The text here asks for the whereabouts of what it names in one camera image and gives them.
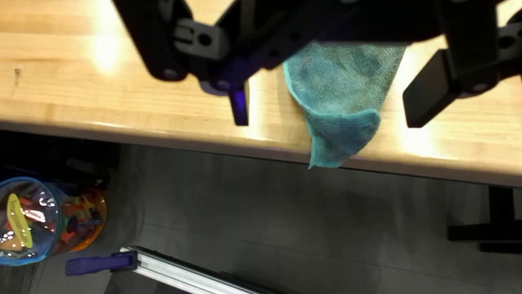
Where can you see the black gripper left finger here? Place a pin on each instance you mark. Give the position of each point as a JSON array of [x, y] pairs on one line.
[[173, 42]]

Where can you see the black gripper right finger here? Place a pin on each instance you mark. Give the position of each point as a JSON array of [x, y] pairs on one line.
[[478, 53]]

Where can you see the blue microfibre towel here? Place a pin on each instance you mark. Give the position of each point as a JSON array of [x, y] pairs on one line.
[[340, 98]]

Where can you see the aluminium frame rail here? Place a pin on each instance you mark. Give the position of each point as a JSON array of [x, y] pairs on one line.
[[180, 274]]

